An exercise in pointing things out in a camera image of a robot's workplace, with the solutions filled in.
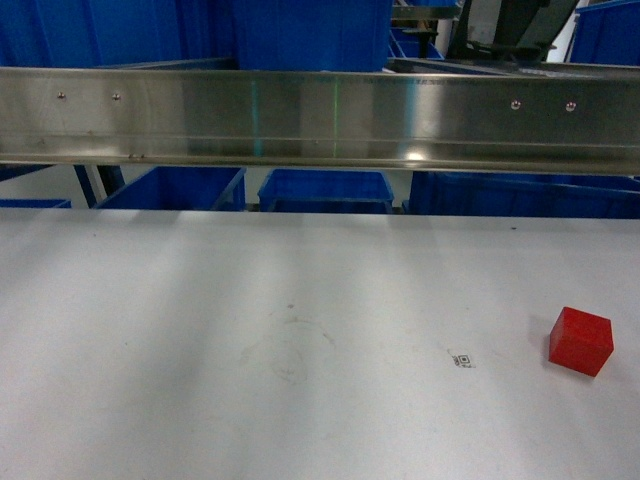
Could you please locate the red magnetic cube block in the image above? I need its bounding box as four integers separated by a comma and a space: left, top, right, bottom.
548, 306, 615, 378

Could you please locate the large blue bin upper shelf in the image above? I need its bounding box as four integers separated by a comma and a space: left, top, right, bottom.
231, 0, 393, 72

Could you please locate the QR code sticker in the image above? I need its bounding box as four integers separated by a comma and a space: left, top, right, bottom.
447, 349, 477, 369

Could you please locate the blue bin top right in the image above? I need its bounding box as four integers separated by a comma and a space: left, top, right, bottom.
570, 1, 639, 66

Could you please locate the blue bin below rail centre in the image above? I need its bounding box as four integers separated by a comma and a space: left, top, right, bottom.
258, 169, 394, 214

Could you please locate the blue bin below rail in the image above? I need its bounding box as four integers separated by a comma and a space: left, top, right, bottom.
403, 172, 639, 219
258, 169, 394, 214
95, 167, 246, 212

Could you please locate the blue bin below rail right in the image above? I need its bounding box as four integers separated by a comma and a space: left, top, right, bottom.
403, 172, 639, 219

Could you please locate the stainless steel shelf rail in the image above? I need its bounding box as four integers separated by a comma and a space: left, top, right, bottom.
1, 62, 639, 176

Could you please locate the blue bin below rail left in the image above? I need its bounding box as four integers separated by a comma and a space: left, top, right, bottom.
95, 167, 246, 212

